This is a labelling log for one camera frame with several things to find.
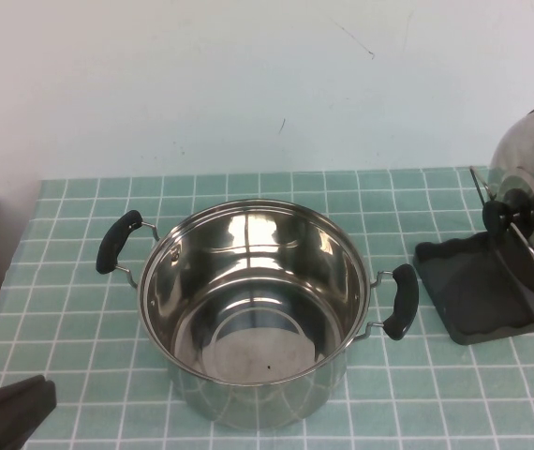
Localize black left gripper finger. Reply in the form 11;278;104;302
0;374;58;450

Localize stainless steel pot lid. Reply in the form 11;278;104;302
481;102;534;304

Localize green checked tablecloth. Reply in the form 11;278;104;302
0;166;534;450

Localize stainless steel pot, black handles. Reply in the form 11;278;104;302
96;199;422;430

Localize black wire lid rack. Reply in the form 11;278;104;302
414;164;534;346

